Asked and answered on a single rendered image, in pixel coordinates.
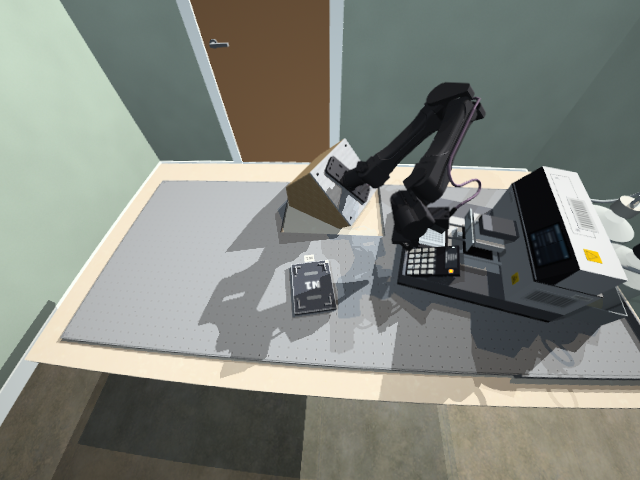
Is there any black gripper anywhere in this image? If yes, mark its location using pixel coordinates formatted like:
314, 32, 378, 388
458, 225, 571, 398
391, 216, 419, 251

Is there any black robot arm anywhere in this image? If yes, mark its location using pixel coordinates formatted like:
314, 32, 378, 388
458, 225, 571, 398
325, 82, 486, 240

